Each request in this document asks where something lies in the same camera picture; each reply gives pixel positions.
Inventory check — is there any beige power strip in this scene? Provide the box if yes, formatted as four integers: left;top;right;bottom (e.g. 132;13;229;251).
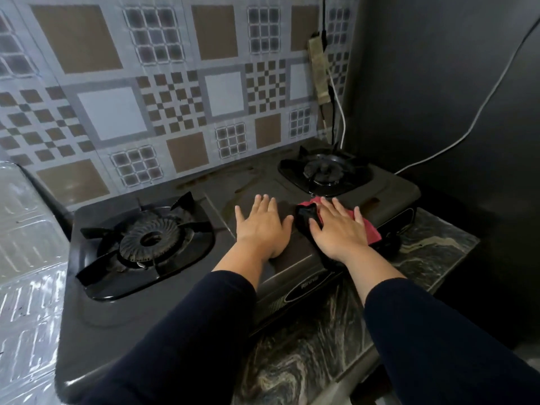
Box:
307;33;332;106

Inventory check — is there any black stove knob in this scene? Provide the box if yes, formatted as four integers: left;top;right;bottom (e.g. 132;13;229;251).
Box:
378;234;402;257

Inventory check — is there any person's left forearm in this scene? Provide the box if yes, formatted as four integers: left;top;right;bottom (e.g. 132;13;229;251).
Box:
79;240;271;405

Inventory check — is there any red cleaning cloth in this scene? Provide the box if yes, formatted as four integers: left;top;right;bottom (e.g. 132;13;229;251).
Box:
294;197;383;248

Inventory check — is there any person's right hand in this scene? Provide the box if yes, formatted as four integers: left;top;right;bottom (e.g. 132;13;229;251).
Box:
309;197;373;264

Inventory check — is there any short white cable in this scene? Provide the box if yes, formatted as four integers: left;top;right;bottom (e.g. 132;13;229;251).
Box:
327;68;347;150

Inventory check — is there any black two-burner gas stove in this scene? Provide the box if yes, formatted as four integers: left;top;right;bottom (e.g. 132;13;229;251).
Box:
54;138;422;404

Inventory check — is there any long white cable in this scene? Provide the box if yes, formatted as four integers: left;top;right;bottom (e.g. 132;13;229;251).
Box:
394;17;540;176

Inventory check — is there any person's right forearm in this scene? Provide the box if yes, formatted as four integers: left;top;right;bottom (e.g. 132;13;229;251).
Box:
337;244;540;405

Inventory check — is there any embossed silver foil sheet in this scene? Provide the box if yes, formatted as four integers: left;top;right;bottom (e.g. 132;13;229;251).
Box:
0;161;71;405

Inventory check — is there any person's left hand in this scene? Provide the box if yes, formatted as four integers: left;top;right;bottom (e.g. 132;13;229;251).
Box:
234;194;294;260

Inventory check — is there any black pan support grate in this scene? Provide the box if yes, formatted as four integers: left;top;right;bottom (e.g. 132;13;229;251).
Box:
75;191;217;302
278;143;374;198

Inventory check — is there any round black burner head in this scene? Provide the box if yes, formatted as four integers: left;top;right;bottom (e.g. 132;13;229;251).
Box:
120;217;183;263
303;157;350;185

